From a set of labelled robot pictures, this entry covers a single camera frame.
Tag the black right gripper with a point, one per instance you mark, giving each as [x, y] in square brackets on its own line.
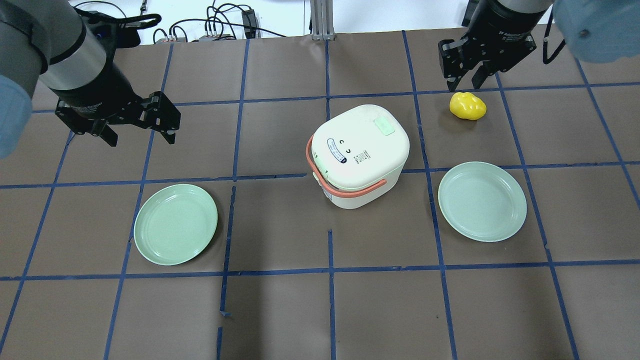
[501, 26]

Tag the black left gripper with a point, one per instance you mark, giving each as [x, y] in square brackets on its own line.
[101, 90]

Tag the white rice cooker orange handle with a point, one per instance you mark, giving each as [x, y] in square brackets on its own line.
[357, 156]

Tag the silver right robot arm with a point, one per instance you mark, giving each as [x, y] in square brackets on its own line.
[594, 31]

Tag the green plate near left arm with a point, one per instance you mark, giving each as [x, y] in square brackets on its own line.
[175, 224]

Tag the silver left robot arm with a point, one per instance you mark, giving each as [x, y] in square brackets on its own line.
[71, 51]

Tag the green plate near right arm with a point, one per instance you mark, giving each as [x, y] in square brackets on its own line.
[482, 202]

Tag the yellow toy bell pepper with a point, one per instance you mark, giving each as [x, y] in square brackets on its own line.
[467, 106]

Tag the black power adapter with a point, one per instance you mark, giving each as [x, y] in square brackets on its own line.
[250, 23]

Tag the aluminium frame post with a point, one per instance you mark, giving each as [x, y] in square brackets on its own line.
[322, 20]

